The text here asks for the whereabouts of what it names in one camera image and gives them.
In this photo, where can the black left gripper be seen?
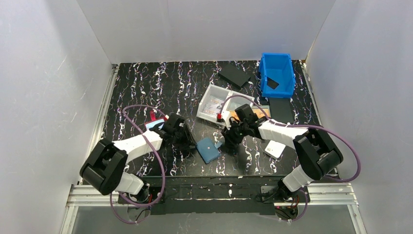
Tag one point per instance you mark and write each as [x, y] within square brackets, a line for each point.
[186, 136]

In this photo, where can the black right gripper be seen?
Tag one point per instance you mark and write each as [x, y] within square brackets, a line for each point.
[231, 136]

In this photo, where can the blue leather card holder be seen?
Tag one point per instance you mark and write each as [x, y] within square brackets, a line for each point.
[208, 150]

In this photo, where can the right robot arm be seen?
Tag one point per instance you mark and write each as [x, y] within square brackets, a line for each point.
[316, 151]

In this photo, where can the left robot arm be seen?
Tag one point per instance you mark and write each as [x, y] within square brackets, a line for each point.
[104, 167]

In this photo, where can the white cards in tray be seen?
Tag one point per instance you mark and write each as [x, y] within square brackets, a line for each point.
[213, 105]

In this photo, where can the red open card holder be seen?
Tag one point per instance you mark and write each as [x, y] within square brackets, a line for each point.
[154, 121]

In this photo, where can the orange card in green holder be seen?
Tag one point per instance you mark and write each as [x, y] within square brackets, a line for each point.
[261, 113]

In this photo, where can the black card in bin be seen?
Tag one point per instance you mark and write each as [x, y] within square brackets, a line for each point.
[271, 83]

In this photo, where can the white divided plastic tray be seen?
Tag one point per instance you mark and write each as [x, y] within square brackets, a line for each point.
[232, 100]

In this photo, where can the white power bank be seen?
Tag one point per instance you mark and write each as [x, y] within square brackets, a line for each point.
[274, 149]

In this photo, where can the black flat sleeve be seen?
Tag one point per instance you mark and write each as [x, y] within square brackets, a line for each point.
[281, 110]

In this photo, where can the black box on table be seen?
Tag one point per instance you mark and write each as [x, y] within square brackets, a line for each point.
[234, 75]

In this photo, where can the blue plastic bin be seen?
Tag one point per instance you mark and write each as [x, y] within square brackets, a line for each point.
[278, 67]

